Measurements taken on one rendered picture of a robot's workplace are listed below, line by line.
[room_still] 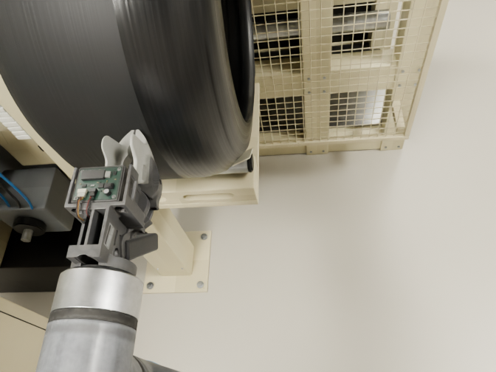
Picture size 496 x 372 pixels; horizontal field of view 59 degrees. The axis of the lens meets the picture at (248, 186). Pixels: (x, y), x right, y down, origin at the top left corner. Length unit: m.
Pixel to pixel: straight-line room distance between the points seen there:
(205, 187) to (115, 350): 0.58
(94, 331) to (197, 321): 1.34
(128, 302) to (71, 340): 0.06
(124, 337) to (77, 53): 0.34
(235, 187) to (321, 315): 0.89
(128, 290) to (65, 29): 0.32
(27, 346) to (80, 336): 1.05
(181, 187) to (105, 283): 0.55
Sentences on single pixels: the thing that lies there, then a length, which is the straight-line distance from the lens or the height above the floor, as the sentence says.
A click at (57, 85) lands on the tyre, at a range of 0.62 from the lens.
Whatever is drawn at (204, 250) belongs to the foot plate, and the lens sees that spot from 1.86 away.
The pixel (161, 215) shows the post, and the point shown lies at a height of 0.44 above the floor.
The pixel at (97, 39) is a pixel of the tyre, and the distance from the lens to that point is 0.58.
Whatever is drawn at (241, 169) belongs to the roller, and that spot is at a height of 0.91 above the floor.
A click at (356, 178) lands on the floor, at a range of 1.97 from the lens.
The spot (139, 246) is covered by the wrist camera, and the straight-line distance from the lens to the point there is 0.57.
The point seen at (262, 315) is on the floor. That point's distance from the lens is 1.75.
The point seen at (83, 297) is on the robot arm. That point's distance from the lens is 0.47.
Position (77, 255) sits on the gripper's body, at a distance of 0.49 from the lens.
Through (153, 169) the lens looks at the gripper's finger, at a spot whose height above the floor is 1.23.
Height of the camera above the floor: 1.69
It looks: 59 degrees down
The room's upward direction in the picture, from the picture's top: 15 degrees counter-clockwise
